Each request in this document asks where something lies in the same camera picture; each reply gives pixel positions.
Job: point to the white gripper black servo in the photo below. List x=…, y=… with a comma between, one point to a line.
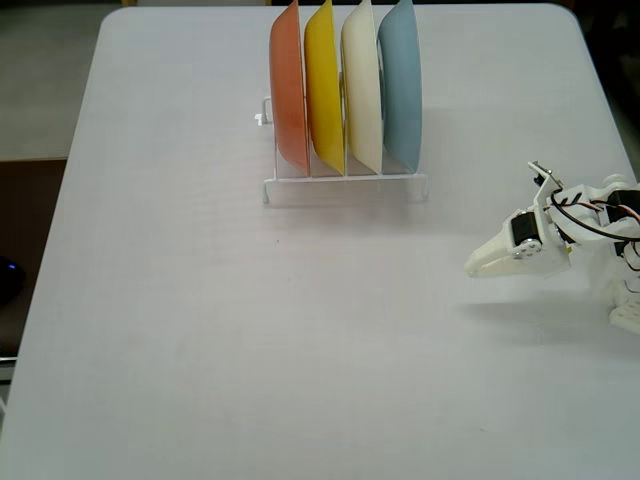
x=501, y=252

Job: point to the blue plastic plate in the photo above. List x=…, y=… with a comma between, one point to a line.
x=402, y=100

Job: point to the cream white plastic plate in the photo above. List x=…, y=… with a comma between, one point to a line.
x=360, y=100

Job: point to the yellow plastic plate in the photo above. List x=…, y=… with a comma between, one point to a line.
x=322, y=100

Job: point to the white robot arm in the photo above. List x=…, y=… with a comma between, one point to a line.
x=585, y=192

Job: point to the orange plastic plate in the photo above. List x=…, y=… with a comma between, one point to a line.
x=287, y=100

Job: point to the brown wooden desk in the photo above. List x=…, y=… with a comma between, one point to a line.
x=30, y=210

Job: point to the black computer mouse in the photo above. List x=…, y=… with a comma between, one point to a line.
x=10, y=280

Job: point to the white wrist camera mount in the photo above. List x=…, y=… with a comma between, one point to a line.
x=545, y=192

